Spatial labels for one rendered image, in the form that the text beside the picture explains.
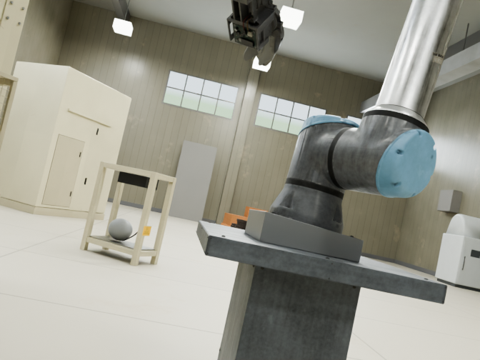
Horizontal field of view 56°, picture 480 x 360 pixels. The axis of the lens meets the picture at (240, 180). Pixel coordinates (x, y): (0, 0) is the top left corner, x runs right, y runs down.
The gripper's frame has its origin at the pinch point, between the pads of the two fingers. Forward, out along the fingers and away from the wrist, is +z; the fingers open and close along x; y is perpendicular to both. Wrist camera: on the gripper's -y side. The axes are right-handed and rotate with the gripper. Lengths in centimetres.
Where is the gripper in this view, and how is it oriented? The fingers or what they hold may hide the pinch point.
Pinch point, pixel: (266, 58)
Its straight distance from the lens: 102.6
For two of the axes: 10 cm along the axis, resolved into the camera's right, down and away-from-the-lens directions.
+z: 1.0, 5.7, 8.2
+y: -5.7, 7.1, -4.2
